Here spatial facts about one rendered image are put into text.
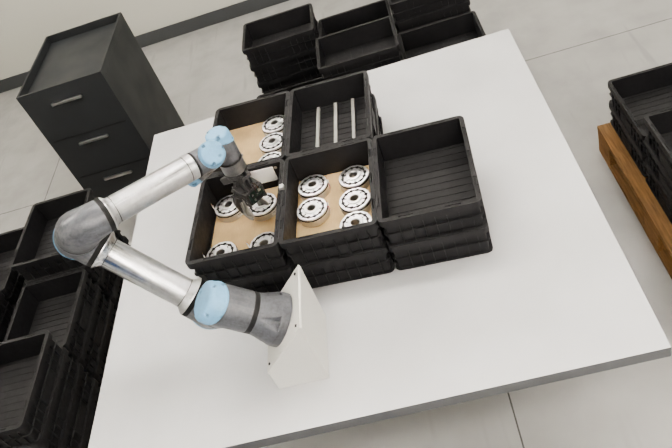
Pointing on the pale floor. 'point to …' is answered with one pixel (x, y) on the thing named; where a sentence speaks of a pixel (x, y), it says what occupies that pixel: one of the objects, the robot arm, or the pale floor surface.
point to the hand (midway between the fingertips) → (255, 211)
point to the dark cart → (98, 103)
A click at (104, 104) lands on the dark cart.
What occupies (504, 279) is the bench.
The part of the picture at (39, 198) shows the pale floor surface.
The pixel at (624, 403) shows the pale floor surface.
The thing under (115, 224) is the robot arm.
